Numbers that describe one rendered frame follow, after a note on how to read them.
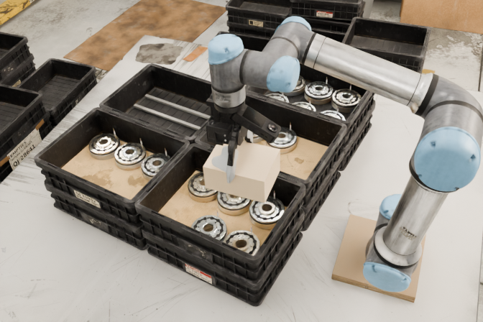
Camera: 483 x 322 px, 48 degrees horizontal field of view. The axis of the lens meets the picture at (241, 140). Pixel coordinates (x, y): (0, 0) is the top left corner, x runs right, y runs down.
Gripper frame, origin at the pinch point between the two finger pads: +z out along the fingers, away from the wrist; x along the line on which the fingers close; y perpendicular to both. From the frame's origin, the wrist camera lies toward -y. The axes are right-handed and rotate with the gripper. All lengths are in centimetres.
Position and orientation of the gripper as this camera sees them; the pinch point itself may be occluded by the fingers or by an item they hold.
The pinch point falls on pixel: (242, 164)
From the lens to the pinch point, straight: 135.9
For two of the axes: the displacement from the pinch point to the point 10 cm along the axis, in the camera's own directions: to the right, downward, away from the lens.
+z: 0.5, 7.5, 6.6
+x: -3.6, 6.3, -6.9
